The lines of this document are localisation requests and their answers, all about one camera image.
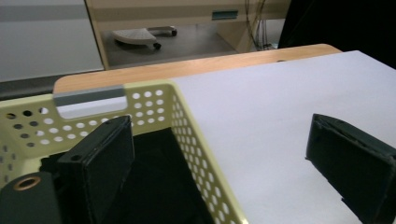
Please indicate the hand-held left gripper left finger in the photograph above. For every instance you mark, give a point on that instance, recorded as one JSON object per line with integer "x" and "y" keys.
{"x": 99, "y": 161}

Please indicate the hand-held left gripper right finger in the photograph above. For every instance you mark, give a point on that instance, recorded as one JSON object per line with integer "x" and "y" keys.
{"x": 358, "y": 161}

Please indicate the black cloth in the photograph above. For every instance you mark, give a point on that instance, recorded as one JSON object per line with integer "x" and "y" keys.
{"x": 162, "y": 180}

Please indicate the pale yellow perforated plastic basket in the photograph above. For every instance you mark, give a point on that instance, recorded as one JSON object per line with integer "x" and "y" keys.
{"x": 196, "y": 149}

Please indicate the white board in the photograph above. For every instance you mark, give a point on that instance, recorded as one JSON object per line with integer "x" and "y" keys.
{"x": 274, "y": 102}

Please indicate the grey chair base with casters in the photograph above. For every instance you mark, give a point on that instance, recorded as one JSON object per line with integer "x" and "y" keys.
{"x": 137, "y": 34}

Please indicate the wooden table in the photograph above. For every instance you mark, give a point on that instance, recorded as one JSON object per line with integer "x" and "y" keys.
{"x": 193, "y": 67}

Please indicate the white cabinet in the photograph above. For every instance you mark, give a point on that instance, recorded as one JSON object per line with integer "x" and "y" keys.
{"x": 43, "y": 40}

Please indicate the dark curtain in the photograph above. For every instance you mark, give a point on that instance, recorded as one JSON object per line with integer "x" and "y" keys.
{"x": 342, "y": 25}

